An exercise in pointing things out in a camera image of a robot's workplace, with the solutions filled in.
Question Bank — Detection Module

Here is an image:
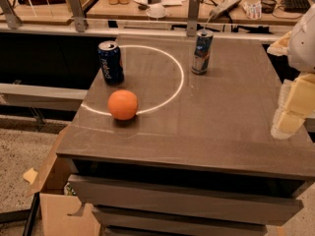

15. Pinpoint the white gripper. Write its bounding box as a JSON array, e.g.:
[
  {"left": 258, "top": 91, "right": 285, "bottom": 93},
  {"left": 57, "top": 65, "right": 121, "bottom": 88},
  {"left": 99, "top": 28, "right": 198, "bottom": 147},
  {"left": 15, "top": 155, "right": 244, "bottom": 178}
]
[{"left": 267, "top": 5, "right": 315, "bottom": 140}]

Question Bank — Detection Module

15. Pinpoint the redbull can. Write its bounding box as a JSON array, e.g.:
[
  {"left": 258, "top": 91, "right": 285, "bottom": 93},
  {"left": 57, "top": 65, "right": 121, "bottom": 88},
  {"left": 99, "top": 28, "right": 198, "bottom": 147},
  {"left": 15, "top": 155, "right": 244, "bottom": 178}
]
[{"left": 192, "top": 29, "right": 214, "bottom": 75}]

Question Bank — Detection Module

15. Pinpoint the blue pepsi can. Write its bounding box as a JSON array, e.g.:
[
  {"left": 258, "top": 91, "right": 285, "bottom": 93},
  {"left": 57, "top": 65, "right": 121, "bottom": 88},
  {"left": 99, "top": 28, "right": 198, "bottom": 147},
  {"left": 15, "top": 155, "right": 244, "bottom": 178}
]
[{"left": 97, "top": 40, "right": 124, "bottom": 86}]

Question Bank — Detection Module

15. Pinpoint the black mesh cup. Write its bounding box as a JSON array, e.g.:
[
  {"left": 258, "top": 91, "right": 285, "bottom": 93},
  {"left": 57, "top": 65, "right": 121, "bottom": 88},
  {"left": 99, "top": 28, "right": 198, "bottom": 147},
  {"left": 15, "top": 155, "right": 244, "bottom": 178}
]
[{"left": 261, "top": 0, "right": 277, "bottom": 14}]

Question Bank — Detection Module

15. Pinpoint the white red packet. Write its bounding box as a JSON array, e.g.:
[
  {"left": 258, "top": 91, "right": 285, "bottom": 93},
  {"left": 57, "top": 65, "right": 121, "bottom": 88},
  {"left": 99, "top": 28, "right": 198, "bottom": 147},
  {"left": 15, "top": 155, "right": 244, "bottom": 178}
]
[{"left": 243, "top": 2, "right": 262, "bottom": 20}]

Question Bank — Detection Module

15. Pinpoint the black keyboard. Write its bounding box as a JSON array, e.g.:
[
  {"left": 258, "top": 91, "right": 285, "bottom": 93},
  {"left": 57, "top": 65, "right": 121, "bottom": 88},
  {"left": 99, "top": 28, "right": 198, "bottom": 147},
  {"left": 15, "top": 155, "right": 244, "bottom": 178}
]
[{"left": 282, "top": 0, "right": 310, "bottom": 13}]

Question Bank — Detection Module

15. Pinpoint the grey power strip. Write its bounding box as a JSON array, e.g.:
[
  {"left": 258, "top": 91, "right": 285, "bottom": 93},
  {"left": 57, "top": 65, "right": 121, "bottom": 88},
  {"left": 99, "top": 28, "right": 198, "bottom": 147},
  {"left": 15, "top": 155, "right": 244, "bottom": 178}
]
[{"left": 210, "top": 0, "right": 242, "bottom": 20}]

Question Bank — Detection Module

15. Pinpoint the grey drawer cabinet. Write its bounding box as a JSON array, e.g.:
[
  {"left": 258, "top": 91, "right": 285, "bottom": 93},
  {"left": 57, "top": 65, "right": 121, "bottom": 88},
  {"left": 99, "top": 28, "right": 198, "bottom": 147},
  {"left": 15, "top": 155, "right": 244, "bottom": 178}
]
[{"left": 57, "top": 35, "right": 315, "bottom": 236}]

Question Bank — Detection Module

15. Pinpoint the white bowl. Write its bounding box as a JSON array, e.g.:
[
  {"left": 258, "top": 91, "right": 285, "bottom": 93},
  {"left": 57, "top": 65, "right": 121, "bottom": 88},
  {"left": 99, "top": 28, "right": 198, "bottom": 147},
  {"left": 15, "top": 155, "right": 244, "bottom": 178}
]
[{"left": 146, "top": 4, "right": 167, "bottom": 19}]

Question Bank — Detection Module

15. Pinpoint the orange ball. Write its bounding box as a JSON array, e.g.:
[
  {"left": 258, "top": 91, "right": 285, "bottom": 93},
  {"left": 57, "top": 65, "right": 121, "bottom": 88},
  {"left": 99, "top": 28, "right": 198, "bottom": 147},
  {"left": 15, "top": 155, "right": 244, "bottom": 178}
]
[{"left": 107, "top": 89, "right": 138, "bottom": 120}]

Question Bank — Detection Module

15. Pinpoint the cardboard box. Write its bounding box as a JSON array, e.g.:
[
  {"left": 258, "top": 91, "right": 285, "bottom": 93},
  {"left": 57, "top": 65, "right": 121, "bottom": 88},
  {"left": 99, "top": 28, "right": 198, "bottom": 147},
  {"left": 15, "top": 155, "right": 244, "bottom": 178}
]
[{"left": 27, "top": 128, "right": 100, "bottom": 236}]

